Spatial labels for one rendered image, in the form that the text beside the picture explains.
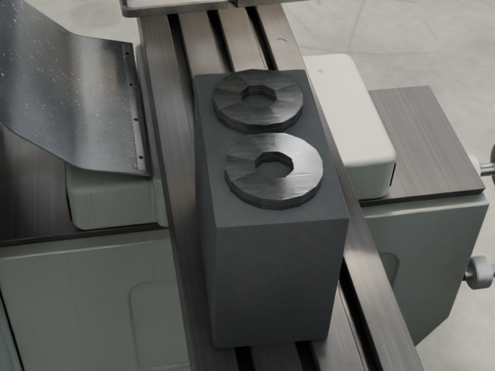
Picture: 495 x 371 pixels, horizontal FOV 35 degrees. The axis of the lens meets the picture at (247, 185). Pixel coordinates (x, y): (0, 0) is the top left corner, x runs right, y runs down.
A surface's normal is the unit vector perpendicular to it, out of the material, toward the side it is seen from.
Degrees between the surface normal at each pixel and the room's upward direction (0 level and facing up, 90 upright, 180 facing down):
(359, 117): 0
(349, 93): 0
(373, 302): 0
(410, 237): 90
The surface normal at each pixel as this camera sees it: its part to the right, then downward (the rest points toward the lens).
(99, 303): 0.18, 0.70
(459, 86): 0.04, -0.71
